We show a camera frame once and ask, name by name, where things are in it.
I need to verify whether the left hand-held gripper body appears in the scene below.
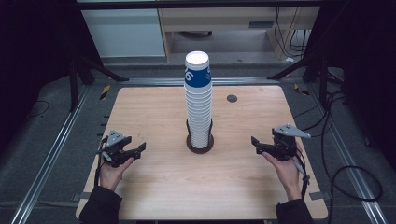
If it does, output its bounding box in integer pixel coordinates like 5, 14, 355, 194
98, 130, 133, 168

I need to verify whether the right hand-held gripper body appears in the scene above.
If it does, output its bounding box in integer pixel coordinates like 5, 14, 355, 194
270, 123, 312, 162

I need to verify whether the black cup holder stand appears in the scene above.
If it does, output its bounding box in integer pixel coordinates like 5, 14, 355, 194
185, 118, 215, 155

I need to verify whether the stack of white paper cups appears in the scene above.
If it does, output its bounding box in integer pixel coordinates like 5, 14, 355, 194
184, 84, 214, 149

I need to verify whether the person's left hand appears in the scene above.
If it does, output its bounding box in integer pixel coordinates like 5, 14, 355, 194
100, 157, 134, 191

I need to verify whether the person's right hand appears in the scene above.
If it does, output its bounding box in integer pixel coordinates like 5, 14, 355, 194
262, 148, 304, 202

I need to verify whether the yellow black tape strip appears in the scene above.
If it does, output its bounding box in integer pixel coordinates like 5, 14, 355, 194
99, 84, 112, 101
293, 83, 311, 97

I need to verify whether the grey tape patch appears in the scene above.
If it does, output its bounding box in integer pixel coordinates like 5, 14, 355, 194
308, 191, 332, 201
72, 191, 95, 202

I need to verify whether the black metal stand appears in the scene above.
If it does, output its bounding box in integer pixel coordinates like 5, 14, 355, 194
266, 52, 345, 108
68, 55, 130, 113

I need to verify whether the white cabinet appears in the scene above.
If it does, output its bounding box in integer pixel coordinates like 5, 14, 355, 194
81, 8, 166, 59

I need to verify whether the light wooden desk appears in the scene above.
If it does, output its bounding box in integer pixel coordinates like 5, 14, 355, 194
158, 7, 321, 62

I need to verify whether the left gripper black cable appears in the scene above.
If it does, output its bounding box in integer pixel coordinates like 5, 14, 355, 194
93, 136, 109, 188

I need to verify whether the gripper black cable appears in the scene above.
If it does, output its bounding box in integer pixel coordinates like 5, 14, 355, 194
93, 136, 109, 188
292, 146, 312, 200

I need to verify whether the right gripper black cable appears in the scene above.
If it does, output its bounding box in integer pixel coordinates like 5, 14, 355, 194
292, 146, 312, 200

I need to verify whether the thick black floor cable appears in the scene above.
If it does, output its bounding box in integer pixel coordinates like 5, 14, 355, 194
293, 90, 384, 224

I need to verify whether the silver metal floor rail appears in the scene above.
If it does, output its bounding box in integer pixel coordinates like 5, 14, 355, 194
120, 77, 282, 87
307, 83, 389, 224
10, 85, 92, 224

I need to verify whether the thin black floor cable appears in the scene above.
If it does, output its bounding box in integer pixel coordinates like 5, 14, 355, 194
26, 99, 51, 121

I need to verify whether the bundle of hanging black cables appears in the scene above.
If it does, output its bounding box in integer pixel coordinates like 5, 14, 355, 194
275, 7, 312, 59

